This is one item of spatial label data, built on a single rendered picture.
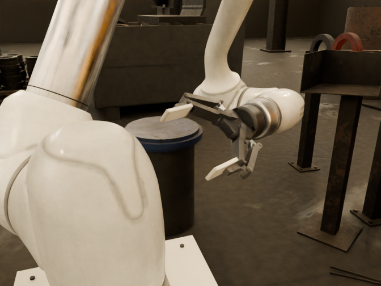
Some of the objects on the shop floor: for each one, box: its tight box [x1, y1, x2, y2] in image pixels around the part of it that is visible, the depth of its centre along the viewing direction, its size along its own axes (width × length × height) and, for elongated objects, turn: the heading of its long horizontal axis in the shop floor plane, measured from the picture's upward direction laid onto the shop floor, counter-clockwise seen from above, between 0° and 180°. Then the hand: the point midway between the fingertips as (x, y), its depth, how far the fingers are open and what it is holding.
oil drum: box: [342, 6, 381, 100], centre depth 367 cm, size 59×59×89 cm
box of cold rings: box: [91, 18, 213, 121], centre depth 325 cm, size 103×83×79 cm
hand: (190, 142), depth 62 cm, fingers open, 13 cm apart
